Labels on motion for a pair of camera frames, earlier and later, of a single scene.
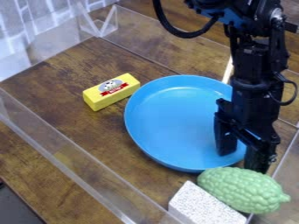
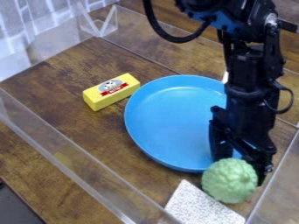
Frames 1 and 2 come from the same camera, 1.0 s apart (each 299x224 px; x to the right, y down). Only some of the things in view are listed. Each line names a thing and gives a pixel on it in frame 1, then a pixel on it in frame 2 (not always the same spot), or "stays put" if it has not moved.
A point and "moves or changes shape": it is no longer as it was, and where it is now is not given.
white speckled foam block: x=195 y=206 stays put
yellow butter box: x=109 y=91 stays put
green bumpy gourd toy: x=247 y=189 moves or changes shape
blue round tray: x=169 y=122 stays put
